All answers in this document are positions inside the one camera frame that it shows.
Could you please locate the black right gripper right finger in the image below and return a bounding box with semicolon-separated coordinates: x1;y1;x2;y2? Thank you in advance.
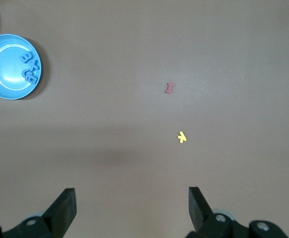
186;186;289;238

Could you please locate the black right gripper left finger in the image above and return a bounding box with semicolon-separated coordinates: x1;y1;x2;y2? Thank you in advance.
0;187;77;238

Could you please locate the blue foam number six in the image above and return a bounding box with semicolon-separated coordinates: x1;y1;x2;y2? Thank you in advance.
25;73;39;85

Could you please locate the blue foam letter G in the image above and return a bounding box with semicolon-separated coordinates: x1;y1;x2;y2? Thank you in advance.
21;68;35;80

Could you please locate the blue foam letter X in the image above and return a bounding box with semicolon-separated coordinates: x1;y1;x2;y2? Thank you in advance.
28;59;41;72

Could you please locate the blue foam letter E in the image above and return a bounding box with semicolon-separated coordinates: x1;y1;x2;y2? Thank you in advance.
21;51;36;64

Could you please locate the yellow foam letter K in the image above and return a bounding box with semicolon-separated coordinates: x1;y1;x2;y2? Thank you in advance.
177;130;188;144

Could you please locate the blue plate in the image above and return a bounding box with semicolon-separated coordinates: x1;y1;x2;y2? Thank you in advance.
0;34;43;101

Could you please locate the brown table cover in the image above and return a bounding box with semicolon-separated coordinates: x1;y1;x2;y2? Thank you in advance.
0;0;289;238

